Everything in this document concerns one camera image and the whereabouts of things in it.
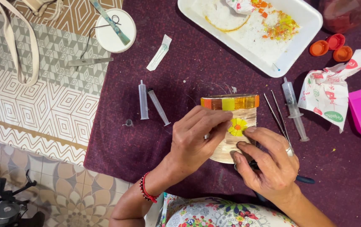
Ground clear plastic jar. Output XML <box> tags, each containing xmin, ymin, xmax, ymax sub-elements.
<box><xmin>319</xmin><ymin>0</ymin><xmax>361</xmax><ymax>34</ymax></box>

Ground flat metal file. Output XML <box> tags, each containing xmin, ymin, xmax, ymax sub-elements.
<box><xmin>68</xmin><ymin>57</ymin><xmax>114</xmax><ymax>67</ymax></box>

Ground person's right hand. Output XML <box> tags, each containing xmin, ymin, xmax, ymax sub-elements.
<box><xmin>233</xmin><ymin>126</ymin><xmax>301</xmax><ymax>206</ymax></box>

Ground paint stained flat stick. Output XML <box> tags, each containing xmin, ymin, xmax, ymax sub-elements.
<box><xmin>89</xmin><ymin>0</ymin><xmax>131</xmax><ymax>46</ymax></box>

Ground crumpled printed paper napkin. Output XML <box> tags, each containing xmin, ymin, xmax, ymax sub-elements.
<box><xmin>297</xmin><ymin>49</ymin><xmax>361</xmax><ymax>134</ymax></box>

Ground white round lid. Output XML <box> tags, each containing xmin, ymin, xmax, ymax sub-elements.
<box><xmin>95</xmin><ymin>8</ymin><xmax>137</xmax><ymax>53</ymax></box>

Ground clear syringe with plunger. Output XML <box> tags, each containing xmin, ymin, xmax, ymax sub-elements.
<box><xmin>282</xmin><ymin>77</ymin><xmax>310</xmax><ymax>142</ymax></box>

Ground crumpled paper with red print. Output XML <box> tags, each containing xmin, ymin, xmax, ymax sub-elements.
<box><xmin>225</xmin><ymin>0</ymin><xmax>257</xmax><ymax>15</ymax></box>

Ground black tripod device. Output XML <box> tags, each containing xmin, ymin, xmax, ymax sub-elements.
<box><xmin>0</xmin><ymin>161</ymin><xmax>46</xmax><ymax>227</ymax></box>

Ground orange bottle cap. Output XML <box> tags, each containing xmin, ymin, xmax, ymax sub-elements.
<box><xmin>333</xmin><ymin>46</ymin><xmax>354</xmax><ymax>62</ymax></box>
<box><xmin>309</xmin><ymin>40</ymin><xmax>330</xmax><ymax>57</ymax></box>

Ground white cord bundle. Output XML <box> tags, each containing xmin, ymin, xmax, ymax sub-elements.
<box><xmin>21</xmin><ymin>0</ymin><xmax>64</xmax><ymax>22</ymax></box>

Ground beige bag strap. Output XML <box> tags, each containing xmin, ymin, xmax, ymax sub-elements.
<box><xmin>0</xmin><ymin>0</ymin><xmax>40</xmax><ymax>87</ymax></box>

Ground thin black wire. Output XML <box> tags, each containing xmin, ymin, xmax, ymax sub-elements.
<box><xmin>75</xmin><ymin>15</ymin><xmax>122</xmax><ymax>71</ymax></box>

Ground heap of coloured glass pieces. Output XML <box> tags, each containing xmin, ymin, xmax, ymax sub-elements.
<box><xmin>251</xmin><ymin>0</ymin><xmax>300</xmax><ymax>42</ymax></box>

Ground geometric patterned tablecloth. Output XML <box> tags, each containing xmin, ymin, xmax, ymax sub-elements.
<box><xmin>0</xmin><ymin>0</ymin><xmax>124</xmax><ymax>166</ymax></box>

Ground syringe plunger with black tip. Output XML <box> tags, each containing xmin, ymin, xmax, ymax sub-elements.
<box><xmin>147</xmin><ymin>88</ymin><xmax>171</xmax><ymax>127</ymax></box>

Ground metal tweezers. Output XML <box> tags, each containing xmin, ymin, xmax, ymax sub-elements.
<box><xmin>263</xmin><ymin>90</ymin><xmax>292</xmax><ymax>146</ymax></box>

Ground purple felt cloth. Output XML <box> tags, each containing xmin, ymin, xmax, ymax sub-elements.
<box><xmin>83</xmin><ymin>0</ymin><xmax>361</xmax><ymax>227</ymax></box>

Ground dark blue handled pliers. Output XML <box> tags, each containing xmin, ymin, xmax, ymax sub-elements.
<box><xmin>234</xmin><ymin>159</ymin><xmax>316</xmax><ymax>185</ymax></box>

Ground clear empty syringe barrel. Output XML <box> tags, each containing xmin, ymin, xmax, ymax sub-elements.
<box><xmin>138</xmin><ymin>80</ymin><xmax>149</xmax><ymax>120</ymax></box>

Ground mosaic decorated round container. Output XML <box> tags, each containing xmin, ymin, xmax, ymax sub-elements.
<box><xmin>200</xmin><ymin>94</ymin><xmax>260</xmax><ymax>164</ymax></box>

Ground red bottle cap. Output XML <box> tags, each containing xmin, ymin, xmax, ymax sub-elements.
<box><xmin>326</xmin><ymin>33</ymin><xmax>346</xmax><ymax>51</ymax></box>

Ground floral patterned garment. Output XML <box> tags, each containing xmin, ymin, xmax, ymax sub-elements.
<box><xmin>159</xmin><ymin>192</ymin><xmax>298</xmax><ymax>227</ymax></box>

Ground packaged needle in wrapper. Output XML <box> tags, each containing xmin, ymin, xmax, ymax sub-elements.
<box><xmin>146</xmin><ymin>34</ymin><xmax>173</xmax><ymax>72</ymax></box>

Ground white foam tray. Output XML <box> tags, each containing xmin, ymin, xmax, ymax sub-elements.
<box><xmin>177</xmin><ymin>0</ymin><xmax>324</xmax><ymax>78</ymax></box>

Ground red bead bracelet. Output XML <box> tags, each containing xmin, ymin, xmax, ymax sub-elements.
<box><xmin>139</xmin><ymin>172</ymin><xmax>161</xmax><ymax>203</ymax></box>

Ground person's left hand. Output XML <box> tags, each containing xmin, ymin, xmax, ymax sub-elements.
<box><xmin>164</xmin><ymin>106</ymin><xmax>233</xmax><ymax>187</ymax></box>

